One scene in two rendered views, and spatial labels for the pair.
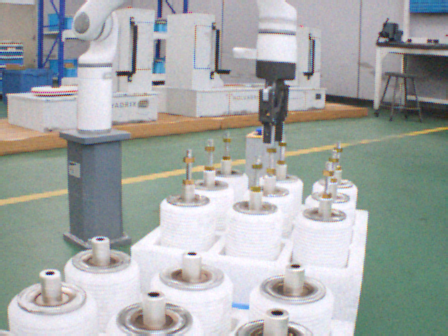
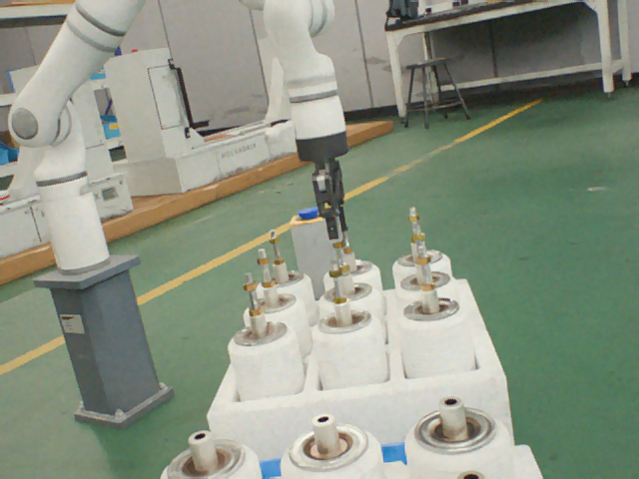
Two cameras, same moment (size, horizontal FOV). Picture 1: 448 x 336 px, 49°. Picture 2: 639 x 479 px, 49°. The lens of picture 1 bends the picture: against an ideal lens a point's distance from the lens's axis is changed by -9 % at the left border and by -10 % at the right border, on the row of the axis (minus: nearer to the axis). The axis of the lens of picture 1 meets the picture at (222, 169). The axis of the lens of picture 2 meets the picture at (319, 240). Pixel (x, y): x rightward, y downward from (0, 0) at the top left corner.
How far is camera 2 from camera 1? 0.14 m
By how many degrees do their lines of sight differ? 9
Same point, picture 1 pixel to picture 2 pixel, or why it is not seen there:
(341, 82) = (346, 93)
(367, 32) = (367, 14)
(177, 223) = (258, 367)
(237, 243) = (337, 371)
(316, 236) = (431, 339)
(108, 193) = (129, 341)
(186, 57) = (147, 116)
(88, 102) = (69, 232)
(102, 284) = not seen: outside the picture
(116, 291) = not seen: outside the picture
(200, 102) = (182, 172)
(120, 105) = not seen: hidden behind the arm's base
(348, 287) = (491, 393)
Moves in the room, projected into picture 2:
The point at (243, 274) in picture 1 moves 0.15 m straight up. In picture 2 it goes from (357, 408) to (336, 299)
